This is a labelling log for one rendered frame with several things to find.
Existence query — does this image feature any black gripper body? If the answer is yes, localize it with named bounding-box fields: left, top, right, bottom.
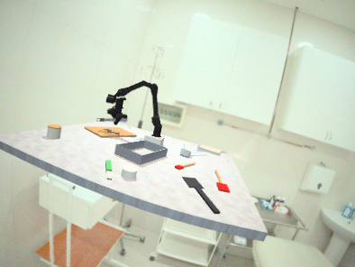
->
left=112, top=105, right=127, bottom=118

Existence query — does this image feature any light wooden board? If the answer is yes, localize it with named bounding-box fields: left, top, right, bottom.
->
left=85, top=126, right=137, bottom=138

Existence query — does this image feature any grey roasting tin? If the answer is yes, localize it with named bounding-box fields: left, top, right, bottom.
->
left=114, top=140, right=168, bottom=165

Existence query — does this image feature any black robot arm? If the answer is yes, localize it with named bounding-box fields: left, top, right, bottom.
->
left=106, top=80, right=162, bottom=137

